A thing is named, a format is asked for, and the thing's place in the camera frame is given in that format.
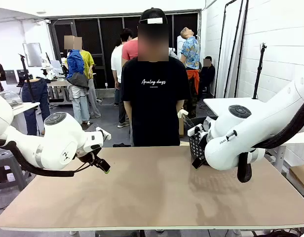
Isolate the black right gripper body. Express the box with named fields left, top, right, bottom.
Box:
left=197, top=132, right=210, bottom=163

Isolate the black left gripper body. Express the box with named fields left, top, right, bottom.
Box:
left=76, top=147, right=103, bottom=168

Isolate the black perforated basket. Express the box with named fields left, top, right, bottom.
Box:
left=187, top=117, right=218, bottom=161

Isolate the person in black t-shirt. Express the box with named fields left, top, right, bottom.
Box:
left=121, top=23, right=191, bottom=148

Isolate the seated person in black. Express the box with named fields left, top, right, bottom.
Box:
left=198, top=56, right=216, bottom=97

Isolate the wooden background table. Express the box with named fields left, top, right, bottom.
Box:
left=46, top=79, right=74, bottom=103

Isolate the mannequin in dark jeans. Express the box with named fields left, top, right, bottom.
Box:
left=21, top=78, right=51, bottom=137

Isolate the grey plastic stool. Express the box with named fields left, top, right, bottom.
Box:
left=0, top=146, right=28, bottom=197

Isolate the white table with clutter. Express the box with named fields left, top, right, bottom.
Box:
left=11, top=101, right=41, bottom=135

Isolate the person in white t-shirt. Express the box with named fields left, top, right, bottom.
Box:
left=110, top=28, right=134, bottom=129

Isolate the person in blue shirt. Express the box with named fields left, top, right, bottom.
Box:
left=63, top=35, right=91, bottom=125

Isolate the person in yellow shirt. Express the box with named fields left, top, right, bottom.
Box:
left=74, top=37, right=103, bottom=119

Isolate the clear plastic box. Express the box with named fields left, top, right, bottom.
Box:
left=0, top=90, right=24, bottom=108

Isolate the small white background robot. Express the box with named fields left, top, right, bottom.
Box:
left=40, top=52, right=66, bottom=80

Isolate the black tripod by jeans mannequin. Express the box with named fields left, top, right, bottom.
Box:
left=18, top=53, right=37, bottom=104

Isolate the flat cardboard box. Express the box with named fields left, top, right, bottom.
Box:
left=288, top=163, right=304, bottom=190

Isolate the black backdrop pipe stand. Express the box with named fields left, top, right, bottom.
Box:
left=214, top=0, right=249, bottom=99

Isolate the person in red t-shirt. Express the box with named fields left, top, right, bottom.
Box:
left=121, top=37, right=139, bottom=68

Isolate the black baseball cap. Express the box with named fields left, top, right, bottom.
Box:
left=139, top=7, right=167, bottom=25

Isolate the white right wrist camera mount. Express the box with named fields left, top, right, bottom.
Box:
left=187, top=125, right=205, bottom=137

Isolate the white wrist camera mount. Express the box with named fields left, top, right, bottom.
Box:
left=187, top=125, right=205, bottom=137
left=95, top=126, right=112, bottom=143

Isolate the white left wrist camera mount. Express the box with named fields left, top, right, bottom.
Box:
left=95, top=126, right=112, bottom=143

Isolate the left arm black cable sleeve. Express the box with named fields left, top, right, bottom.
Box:
left=0, top=139, right=75, bottom=178

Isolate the arm black cable sleeve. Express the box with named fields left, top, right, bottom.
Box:
left=0, top=139, right=75, bottom=178
left=237, top=95, right=304, bottom=184

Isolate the right arm black cable sleeve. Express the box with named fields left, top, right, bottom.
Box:
left=237, top=95, right=304, bottom=184

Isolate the black tripod by brick wall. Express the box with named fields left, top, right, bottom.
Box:
left=252, top=42, right=268, bottom=100

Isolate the black cable bundle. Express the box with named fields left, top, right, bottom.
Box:
left=262, top=229, right=301, bottom=237

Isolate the grey wall board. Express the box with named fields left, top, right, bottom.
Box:
left=22, top=42, right=43, bottom=68

